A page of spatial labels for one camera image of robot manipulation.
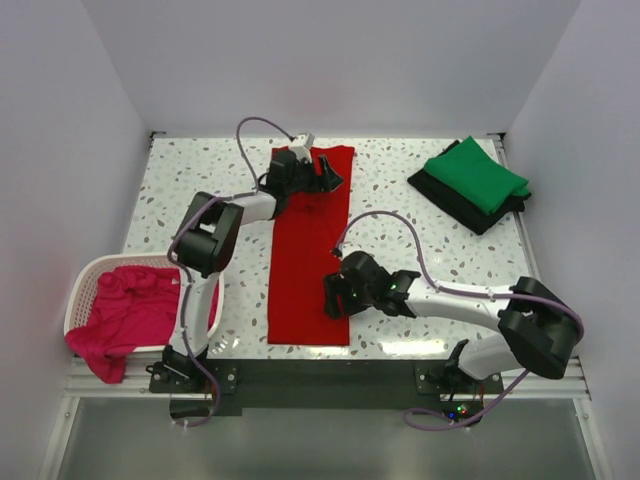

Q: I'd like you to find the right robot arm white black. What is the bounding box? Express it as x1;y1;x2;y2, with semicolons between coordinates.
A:
323;251;584;393

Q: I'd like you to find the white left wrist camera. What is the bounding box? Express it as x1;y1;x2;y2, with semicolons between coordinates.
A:
288;132;315;163

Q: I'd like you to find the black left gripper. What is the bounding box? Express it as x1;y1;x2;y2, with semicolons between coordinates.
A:
284;155;342;196

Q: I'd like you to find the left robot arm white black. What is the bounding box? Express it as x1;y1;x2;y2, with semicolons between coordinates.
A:
148;145;355;393

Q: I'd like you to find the magenta t shirt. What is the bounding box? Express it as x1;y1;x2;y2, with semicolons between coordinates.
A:
64;265;220;385

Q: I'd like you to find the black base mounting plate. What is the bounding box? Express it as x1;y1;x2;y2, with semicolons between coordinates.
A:
146;359;503;420

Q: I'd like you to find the folded black t shirt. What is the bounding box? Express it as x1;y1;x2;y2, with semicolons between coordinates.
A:
408;140;531;235

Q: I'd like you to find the white perforated laundry basket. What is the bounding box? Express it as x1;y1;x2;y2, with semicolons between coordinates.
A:
63;252;225;340

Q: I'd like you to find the red t shirt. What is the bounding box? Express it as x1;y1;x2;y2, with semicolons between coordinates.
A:
267;145;355;346

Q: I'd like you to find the folded green t shirt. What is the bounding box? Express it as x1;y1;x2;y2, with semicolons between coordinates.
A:
424;136;531;214

